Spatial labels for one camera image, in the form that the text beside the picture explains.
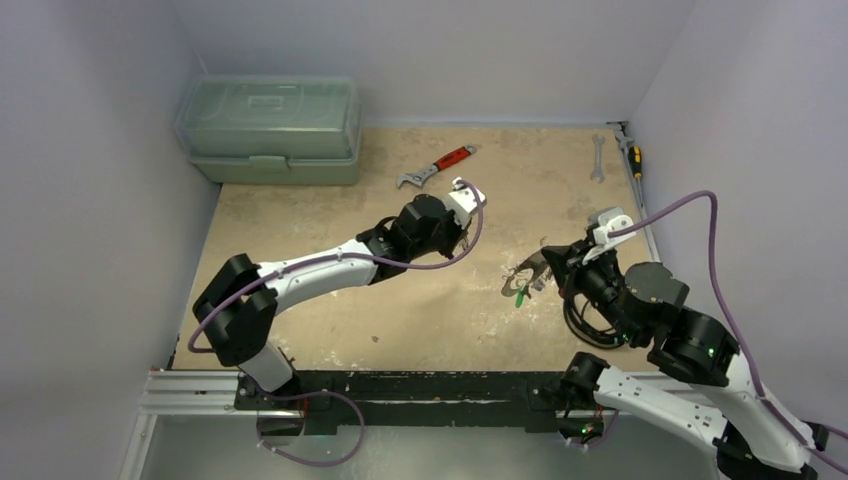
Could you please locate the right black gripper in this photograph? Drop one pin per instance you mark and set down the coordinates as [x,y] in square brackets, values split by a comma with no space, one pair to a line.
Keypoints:
[565,264]

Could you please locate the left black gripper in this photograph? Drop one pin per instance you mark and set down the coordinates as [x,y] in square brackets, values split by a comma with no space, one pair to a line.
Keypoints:
[458,233]

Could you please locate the large perforated metal keyring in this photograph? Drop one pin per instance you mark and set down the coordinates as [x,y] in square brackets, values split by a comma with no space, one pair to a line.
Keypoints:
[531,274]

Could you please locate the green key tag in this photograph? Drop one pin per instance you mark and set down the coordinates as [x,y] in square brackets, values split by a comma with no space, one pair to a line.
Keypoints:
[520,297]

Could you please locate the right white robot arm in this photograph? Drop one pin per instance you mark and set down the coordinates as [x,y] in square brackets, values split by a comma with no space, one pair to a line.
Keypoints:
[646,304]

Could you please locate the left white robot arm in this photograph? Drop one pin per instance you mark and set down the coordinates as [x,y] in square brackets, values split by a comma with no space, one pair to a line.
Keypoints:
[237,308]

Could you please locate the silver open end wrench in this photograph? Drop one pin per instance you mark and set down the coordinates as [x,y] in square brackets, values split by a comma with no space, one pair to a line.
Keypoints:
[597,174]

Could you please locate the yellow black screwdriver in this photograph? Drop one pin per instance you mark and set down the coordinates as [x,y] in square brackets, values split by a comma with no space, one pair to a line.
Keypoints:
[635,162]

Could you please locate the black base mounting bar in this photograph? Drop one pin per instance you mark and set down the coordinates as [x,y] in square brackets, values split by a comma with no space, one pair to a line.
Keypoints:
[322,401]

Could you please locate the green plastic toolbox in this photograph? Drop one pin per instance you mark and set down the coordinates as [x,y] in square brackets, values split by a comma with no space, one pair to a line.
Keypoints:
[273,129]

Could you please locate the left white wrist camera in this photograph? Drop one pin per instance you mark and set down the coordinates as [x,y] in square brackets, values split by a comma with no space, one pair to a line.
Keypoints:
[464,199]

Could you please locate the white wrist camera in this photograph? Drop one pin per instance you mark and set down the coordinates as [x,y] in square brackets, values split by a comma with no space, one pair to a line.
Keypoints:
[601,227]
[464,199]

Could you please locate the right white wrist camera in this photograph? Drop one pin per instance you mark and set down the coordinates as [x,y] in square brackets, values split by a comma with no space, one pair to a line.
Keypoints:
[601,227]

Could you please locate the red handled adjustable wrench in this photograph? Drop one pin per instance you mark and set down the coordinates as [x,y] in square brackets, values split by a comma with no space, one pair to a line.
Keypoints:
[418,179]

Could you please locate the aluminium frame rail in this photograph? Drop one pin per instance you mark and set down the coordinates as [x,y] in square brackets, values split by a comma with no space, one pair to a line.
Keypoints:
[442,333]

